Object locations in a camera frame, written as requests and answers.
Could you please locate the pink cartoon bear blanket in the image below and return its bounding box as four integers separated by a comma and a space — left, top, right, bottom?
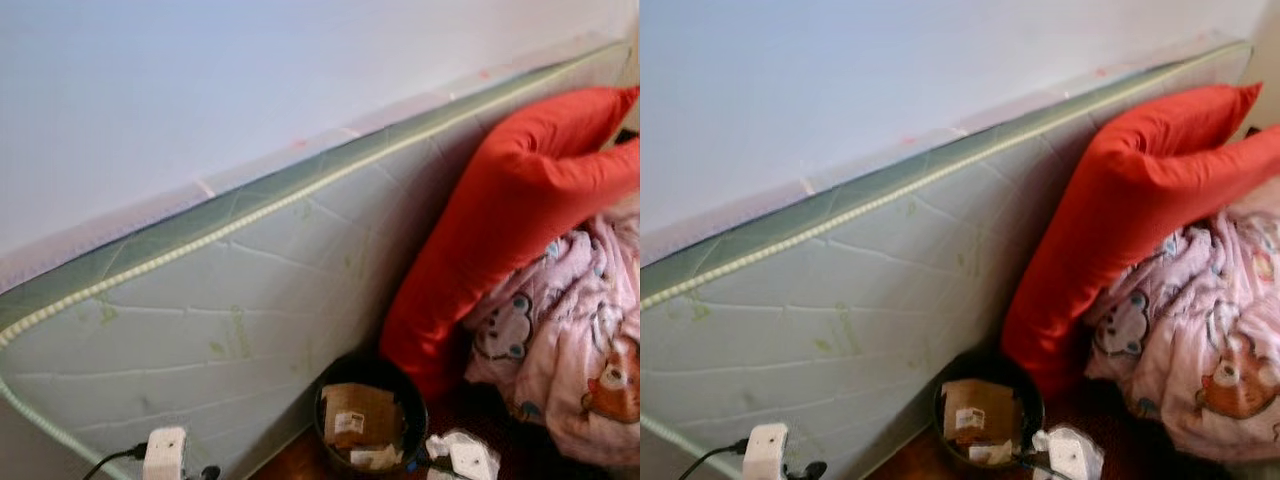
462, 205, 641, 469
1083, 185, 1280, 463

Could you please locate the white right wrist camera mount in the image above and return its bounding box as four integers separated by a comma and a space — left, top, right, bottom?
1033, 427, 1104, 480
427, 430, 501, 480

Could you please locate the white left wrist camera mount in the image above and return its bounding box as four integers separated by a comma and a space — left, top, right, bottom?
143, 427, 189, 480
743, 422, 789, 480

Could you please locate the white paper scrap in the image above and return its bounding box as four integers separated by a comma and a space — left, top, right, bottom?
348, 445, 403, 471
965, 440, 1016, 466

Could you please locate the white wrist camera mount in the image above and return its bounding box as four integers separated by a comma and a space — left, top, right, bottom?
1033, 427, 1104, 480
743, 422, 789, 480
143, 427, 189, 480
427, 430, 501, 480

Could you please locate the brown cardboard piece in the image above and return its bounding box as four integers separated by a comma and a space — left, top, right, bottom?
940, 378, 1021, 446
320, 383, 406, 451

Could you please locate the black waste bin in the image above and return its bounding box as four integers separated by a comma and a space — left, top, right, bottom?
313, 352, 431, 476
932, 348, 1046, 471

